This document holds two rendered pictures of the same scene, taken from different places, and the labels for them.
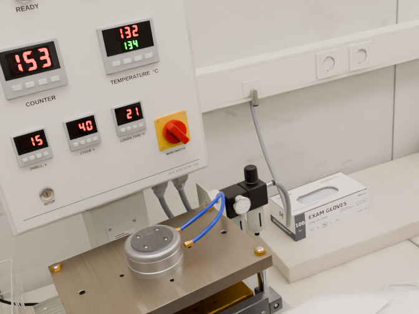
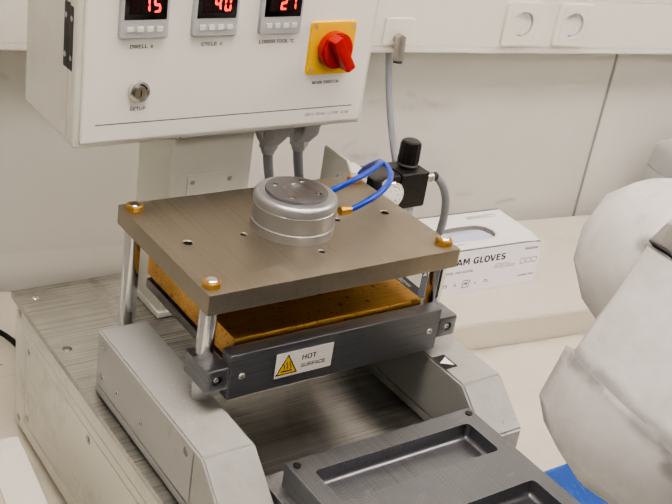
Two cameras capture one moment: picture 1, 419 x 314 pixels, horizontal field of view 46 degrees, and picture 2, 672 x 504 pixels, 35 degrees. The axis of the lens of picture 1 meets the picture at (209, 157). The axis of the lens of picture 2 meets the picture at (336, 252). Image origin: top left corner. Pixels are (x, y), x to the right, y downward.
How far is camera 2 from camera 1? 0.40 m
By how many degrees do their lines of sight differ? 12
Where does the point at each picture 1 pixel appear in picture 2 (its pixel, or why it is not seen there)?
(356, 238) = (513, 313)
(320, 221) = (461, 276)
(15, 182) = (104, 60)
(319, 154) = (466, 176)
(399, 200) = not seen: hidden behind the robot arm
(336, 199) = (492, 245)
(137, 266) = (274, 223)
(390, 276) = not seen: hidden behind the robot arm
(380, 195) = (553, 261)
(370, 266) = (527, 358)
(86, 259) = (179, 206)
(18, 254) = not seen: outside the picture
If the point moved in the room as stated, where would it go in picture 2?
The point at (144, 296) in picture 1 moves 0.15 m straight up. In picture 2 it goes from (286, 262) to (309, 99)
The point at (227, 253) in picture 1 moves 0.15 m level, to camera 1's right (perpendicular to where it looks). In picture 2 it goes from (396, 237) to (544, 247)
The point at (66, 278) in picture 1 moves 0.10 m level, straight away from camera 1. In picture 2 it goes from (156, 223) to (118, 179)
